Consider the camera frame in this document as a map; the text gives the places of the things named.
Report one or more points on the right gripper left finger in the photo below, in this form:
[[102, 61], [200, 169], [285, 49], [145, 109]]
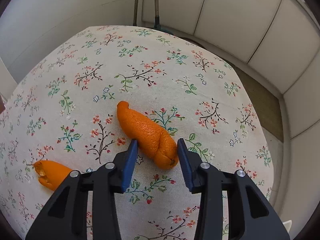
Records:
[[129, 164]]

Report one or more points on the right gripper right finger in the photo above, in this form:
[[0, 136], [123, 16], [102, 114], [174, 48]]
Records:
[[185, 163]]

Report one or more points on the long orange peel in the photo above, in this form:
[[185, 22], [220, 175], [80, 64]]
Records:
[[153, 140]]

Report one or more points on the white plastic trash bin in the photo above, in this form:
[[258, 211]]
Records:
[[287, 224]]

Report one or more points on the white kitchen cabinets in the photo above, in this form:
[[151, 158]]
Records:
[[275, 42]]

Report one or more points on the small curled orange peel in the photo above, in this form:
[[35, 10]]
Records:
[[51, 174]]

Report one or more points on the brown floor mat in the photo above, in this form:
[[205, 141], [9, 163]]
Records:
[[255, 97]]

